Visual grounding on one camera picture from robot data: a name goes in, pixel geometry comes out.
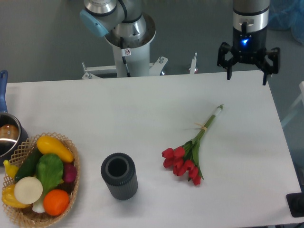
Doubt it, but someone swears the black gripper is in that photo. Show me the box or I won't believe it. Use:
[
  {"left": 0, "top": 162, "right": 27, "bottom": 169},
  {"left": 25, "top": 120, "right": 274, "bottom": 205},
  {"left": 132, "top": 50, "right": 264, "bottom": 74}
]
[{"left": 217, "top": 27, "right": 280, "bottom": 86}]

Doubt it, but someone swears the silver robot arm with wrist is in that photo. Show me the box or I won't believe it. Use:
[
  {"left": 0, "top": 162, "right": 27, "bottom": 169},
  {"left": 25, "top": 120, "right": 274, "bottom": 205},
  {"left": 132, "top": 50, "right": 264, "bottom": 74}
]
[{"left": 217, "top": 0, "right": 281, "bottom": 85}]

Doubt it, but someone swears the silver robot base with blue cap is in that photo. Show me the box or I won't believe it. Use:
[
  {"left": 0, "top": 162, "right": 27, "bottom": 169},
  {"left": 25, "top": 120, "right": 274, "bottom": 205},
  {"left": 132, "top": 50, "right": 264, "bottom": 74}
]
[{"left": 80, "top": 0, "right": 156, "bottom": 49}]

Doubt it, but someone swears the blue plastic bag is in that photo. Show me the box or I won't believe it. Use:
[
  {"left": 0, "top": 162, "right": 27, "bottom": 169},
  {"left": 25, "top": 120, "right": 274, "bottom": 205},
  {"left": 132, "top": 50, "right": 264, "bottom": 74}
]
[{"left": 268, "top": 0, "right": 304, "bottom": 46}]

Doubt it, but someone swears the white metal robot stand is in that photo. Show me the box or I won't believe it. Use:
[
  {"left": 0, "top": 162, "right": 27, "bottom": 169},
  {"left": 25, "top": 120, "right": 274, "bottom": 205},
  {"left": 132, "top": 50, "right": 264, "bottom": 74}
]
[{"left": 81, "top": 35, "right": 198, "bottom": 80}]

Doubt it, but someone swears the red tulip bouquet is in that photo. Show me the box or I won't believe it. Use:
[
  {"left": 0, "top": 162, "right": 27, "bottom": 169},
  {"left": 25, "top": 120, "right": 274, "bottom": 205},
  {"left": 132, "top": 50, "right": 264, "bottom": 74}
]
[{"left": 161, "top": 104, "right": 224, "bottom": 186}]

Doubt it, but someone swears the black device at table edge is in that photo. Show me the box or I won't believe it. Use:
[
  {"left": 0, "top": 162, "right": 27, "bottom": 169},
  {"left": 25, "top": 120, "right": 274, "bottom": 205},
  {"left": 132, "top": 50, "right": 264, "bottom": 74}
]
[{"left": 286, "top": 192, "right": 304, "bottom": 218}]

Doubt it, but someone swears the dark grey ribbed vase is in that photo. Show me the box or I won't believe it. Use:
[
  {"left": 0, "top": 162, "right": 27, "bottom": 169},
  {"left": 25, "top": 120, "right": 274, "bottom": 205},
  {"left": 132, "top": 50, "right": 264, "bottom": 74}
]
[{"left": 101, "top": 152, "right": 138, "bottom": 200}]

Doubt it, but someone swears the purple red radish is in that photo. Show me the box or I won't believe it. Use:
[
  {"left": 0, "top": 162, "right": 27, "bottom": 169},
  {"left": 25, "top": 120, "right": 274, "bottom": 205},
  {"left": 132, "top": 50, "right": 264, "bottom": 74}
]
[{"left": 62, "top": 163, "right": 77, "bottom": 183}]

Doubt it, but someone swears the yellow squash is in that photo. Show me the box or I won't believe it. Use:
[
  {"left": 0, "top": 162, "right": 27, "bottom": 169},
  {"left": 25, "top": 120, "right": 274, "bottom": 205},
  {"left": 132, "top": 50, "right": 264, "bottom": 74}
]
[{"left": 37, "top": 135, "right": 74, "bottom": 163}]

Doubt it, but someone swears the woven wicker basket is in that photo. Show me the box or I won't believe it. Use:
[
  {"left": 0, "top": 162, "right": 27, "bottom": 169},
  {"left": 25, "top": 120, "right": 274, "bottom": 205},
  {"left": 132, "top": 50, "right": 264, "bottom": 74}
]
[{"left": 2, "top": 133, "right": 80, "bottom": 228}]

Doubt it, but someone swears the green lettuce leaf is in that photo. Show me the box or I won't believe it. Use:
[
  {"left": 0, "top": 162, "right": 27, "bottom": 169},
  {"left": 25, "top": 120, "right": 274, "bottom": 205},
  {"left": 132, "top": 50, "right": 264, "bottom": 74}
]
[{"left": 36, "top": 153, "right": 64, "bottom": 197}]

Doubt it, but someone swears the orange fruit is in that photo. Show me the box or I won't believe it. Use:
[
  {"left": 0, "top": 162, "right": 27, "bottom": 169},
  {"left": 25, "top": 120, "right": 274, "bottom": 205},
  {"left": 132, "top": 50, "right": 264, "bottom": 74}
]
[{"left": 43, "top": 189, "right": 69, "bottom": 216}]

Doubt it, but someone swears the dark green cucumber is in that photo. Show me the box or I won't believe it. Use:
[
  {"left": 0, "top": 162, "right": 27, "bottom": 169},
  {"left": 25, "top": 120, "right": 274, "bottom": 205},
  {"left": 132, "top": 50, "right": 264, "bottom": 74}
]
[{"left": 14, "top": 147, "right": 43, "bottom": 182}]

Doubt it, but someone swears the white round onion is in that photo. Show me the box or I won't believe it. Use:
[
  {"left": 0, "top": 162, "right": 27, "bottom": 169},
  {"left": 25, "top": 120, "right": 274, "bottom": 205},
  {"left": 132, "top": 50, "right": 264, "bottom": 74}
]
[{"left": 14, "top": 177, "right": 43, "bottom": 204}]

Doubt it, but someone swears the yellow banana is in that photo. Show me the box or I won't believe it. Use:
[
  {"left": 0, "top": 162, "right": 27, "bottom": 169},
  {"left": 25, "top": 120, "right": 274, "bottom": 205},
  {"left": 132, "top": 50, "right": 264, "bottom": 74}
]
[{"left": 3, "top": 160, "right": 19, "bottom": 179}]

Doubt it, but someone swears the yellow bell pepper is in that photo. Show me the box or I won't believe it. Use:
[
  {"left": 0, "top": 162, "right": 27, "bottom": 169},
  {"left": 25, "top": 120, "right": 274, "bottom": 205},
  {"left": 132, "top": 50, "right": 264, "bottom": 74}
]
[{"left": 2, "top": 184, "right": 30, "bottom": 209}]

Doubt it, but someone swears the white frame at right edge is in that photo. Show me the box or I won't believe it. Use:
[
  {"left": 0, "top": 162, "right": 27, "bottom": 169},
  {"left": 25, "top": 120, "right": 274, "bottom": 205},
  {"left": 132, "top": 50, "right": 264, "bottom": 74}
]
[{"left": 281, "top": 81, "right": 304, "bottom": 128}]

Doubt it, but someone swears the black cable on stand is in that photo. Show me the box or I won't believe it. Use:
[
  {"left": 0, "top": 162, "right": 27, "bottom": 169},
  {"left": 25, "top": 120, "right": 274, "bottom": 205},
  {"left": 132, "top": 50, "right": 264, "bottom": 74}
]
[{"left": 119, "top": 37, "right": 131, "bottom": 77}]

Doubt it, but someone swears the blue handled saucepan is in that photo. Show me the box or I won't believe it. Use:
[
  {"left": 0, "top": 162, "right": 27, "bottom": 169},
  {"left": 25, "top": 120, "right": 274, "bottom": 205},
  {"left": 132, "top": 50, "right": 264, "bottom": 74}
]
[{"left": 0, "top": 70, "right": 28, "bottom": 167}]

